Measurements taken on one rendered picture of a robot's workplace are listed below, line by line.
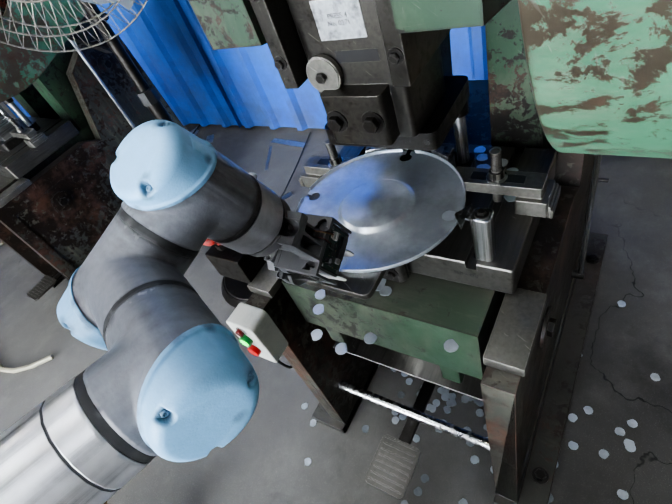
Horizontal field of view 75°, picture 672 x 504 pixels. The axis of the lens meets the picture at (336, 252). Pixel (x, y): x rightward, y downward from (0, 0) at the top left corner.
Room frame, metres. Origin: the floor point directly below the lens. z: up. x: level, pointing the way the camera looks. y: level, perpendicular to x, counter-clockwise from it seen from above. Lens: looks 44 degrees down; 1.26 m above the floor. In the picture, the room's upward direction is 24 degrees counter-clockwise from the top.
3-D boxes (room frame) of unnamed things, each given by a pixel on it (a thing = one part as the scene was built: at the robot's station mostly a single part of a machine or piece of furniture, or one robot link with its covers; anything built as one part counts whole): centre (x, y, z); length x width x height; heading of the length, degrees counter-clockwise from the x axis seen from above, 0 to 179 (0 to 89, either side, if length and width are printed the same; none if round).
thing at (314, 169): (0.76, -0.07, 0.76); 0.17 x 0.06 x 0.10; 43
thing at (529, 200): (0.52, -0.30, 0.76); 0.17 x 0.06 x 0.10; 43
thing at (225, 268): (0.71, 0.20, 0.62); 0.10 x 0.06 x 0.20; 43
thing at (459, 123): (0.62, -0.29, 0.81); 0.02 x 0.02 x 0.14
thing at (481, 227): (0.43, -0.21, 0.75); 0.03 x 0.03 x 0.10; 43
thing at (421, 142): (0.64, -0.19, 0.86); 0.20 x 0.16 x 0.05; 43
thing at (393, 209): (0.55, -0.09, 0.78); 0.29 x 0.29 x 0.01
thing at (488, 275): (0.64, -0.18, 0.68); 0.45 x 0.30 x 0.06; 43
